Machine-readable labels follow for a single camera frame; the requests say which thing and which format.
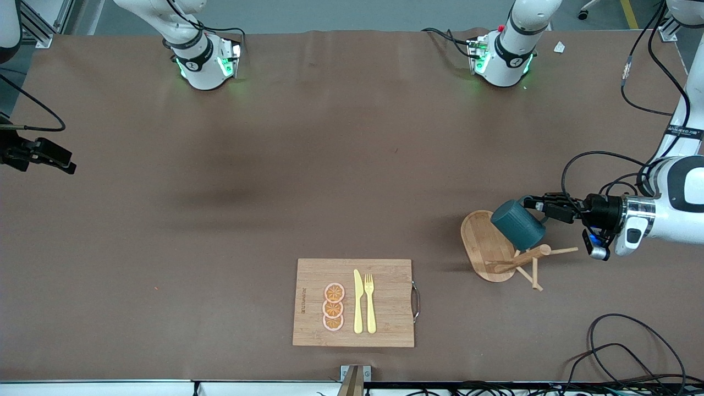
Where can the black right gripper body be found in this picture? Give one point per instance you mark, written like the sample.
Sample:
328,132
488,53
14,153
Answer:
12,151

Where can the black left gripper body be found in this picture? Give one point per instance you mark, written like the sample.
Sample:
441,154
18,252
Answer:
604,210

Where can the dark teal cup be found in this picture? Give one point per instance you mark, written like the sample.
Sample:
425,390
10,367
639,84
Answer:
517,223

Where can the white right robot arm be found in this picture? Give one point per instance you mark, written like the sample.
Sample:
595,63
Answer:
203,60

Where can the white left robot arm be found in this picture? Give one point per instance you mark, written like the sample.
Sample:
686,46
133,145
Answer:
676,225

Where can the wooden mug rack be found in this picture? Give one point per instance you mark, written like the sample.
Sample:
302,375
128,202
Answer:
478,242

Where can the small white tag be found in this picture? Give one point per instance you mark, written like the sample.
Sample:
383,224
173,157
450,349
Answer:
560,47

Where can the black chair caster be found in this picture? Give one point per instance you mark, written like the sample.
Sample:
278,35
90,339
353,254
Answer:
586,11

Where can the yellow plastic fork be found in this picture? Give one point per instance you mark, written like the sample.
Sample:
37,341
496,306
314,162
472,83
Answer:
370,313

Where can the yellow plastic knife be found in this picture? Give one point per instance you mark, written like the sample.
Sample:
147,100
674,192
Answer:
358,308

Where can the orange slice toy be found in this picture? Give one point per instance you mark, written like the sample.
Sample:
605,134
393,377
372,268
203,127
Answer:
333,324
333,309
334,292

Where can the aluminium frame profile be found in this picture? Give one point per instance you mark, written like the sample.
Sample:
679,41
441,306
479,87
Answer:
668,30
36,27

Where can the metal table edge bracket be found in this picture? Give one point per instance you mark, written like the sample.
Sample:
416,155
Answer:
355,379

